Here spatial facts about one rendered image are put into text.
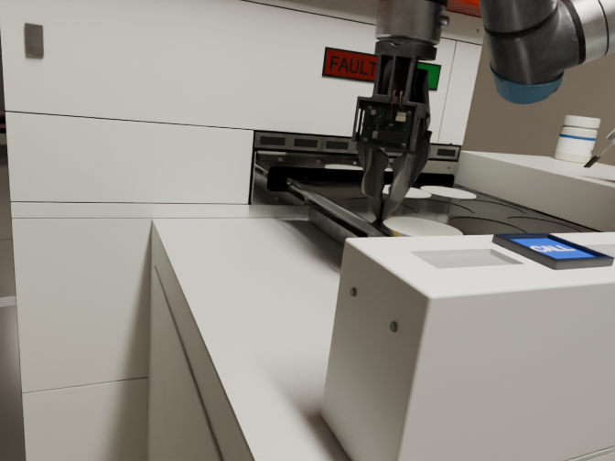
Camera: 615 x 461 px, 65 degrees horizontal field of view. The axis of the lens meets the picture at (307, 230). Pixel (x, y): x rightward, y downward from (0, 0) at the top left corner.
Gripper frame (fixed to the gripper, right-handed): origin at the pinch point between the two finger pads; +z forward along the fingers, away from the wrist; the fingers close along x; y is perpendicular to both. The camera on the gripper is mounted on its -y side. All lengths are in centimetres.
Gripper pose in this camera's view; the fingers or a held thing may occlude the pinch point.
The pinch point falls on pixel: (383, 209)
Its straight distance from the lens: 64.8
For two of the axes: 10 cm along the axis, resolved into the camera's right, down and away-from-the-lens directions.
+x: 9.2, 2.1, -3.4
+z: -1.1, 9.5, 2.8
